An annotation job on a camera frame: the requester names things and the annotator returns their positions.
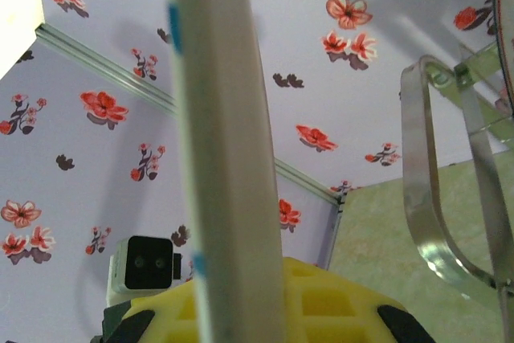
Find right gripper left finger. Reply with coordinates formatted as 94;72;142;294
104;280;200;343

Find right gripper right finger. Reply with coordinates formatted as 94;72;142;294
280;256;437;343

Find white grid pattern plate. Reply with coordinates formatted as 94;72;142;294
162;0;288;343

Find metal dish rack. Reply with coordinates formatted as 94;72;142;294
399;41;514;343

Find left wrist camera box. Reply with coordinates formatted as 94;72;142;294
104;235;182;308

